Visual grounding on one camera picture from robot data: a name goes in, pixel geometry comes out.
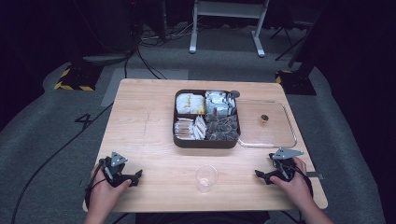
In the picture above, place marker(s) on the grey round stand base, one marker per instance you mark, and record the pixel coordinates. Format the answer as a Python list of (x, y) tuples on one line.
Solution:
[(106, 59)]

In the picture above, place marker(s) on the grey round cap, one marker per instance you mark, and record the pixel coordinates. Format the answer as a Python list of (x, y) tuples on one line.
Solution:
[(234, 94)]

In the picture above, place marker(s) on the pile of dark grey packets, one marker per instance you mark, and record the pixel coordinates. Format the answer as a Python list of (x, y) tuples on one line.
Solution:
[(222, 128)]

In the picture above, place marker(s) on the black yellow striped stand base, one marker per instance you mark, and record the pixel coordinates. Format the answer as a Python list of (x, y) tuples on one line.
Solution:
[(77, 79)]

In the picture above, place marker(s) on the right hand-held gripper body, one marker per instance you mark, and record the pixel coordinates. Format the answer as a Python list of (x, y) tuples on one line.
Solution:
[(285, 168)]

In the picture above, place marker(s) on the black tripod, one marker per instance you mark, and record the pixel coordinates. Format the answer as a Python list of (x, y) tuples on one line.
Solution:
[(288, 37)]

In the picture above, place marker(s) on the clear plastic cup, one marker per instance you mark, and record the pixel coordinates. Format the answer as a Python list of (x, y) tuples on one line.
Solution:
[(206, 179)]

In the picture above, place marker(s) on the person's right hand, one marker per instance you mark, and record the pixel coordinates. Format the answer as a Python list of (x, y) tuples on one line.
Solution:
[(294, 188)]

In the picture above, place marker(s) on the pile of silver packets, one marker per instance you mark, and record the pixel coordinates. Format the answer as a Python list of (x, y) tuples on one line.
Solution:
[(219, 102)]

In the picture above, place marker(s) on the transparent lid with knob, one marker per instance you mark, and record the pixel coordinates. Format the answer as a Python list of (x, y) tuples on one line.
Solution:
[(271, 133)]

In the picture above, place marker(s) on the brown compartment box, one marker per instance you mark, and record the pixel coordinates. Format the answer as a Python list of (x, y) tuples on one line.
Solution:
[(202, 144)]

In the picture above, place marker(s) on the person's dark clothing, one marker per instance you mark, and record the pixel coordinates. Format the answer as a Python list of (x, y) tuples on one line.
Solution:
[(202, 218)]

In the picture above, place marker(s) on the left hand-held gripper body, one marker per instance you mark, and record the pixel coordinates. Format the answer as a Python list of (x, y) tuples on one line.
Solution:
[(115, 169)]

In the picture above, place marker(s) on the white desk frame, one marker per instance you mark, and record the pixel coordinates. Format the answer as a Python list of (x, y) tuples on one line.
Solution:
[(229, 9)]

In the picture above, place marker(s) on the pile of white packets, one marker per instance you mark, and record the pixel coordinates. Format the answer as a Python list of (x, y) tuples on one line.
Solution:
[(190, 103)]

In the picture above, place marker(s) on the black stand with yellow base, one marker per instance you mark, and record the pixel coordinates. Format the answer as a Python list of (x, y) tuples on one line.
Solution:
[(299, 82)]

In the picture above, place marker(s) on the person's left hand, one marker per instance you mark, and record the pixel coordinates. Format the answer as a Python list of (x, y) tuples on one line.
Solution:
[(104, 193)]

